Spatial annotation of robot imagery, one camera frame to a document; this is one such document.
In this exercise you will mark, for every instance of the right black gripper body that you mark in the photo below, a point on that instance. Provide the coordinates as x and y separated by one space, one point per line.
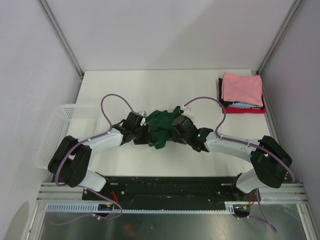
176 137

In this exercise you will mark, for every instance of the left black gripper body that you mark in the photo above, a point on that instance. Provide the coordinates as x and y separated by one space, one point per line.
141 134

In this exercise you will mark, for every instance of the green t shirt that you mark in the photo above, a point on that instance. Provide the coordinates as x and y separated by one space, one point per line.
161 126

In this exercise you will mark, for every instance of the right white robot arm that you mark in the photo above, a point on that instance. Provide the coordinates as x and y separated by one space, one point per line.
270 162

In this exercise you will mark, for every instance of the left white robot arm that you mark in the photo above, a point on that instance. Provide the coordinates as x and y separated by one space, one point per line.
71 160

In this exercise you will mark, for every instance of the red folded t shirt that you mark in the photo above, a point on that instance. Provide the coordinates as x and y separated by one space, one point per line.
230 110

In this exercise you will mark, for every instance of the black printed folded t shirt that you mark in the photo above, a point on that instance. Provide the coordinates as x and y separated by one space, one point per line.
237 104

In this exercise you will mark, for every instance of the white plastic basket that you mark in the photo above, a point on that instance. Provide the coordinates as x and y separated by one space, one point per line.
77 120

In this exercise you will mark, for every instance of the pink folded t shirt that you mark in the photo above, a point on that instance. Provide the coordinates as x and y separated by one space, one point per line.
244 89

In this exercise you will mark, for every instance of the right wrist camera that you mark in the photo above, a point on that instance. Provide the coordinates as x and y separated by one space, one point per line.
186 111

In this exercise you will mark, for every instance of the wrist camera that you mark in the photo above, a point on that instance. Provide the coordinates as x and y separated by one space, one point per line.
186 111
144 114

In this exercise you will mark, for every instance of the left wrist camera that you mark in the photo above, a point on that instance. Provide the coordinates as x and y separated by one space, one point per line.
144 114

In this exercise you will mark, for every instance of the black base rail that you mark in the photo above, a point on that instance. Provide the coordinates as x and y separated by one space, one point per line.
156 191

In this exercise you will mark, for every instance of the grey slotted cable duct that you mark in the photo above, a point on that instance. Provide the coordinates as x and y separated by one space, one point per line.
107 208

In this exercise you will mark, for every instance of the left aluminium frame post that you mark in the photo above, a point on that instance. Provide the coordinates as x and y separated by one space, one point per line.
48 13

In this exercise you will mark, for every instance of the aluminium frame post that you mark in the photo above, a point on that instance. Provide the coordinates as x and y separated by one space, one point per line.
281 33
48 13

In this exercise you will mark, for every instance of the right aluminium frame post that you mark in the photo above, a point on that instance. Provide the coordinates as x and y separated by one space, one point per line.
281 33

